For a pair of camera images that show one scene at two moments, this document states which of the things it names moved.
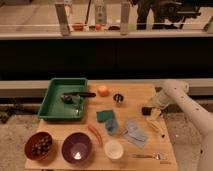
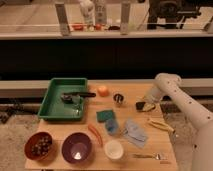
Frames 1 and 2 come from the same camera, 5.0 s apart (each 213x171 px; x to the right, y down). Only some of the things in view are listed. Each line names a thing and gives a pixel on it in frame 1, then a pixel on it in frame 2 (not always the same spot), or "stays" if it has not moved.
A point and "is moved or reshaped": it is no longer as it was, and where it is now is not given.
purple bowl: [76, 147] stays
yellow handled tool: [156, 126] is moved or reshaped
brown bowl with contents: [39, 146] stays
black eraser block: [146, 110] is moved or reshaped
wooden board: [125, 129] stays
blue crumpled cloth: [111, 126] stays
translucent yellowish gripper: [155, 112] -> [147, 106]
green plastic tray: [53, 105] stays
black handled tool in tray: [69, 97] stays
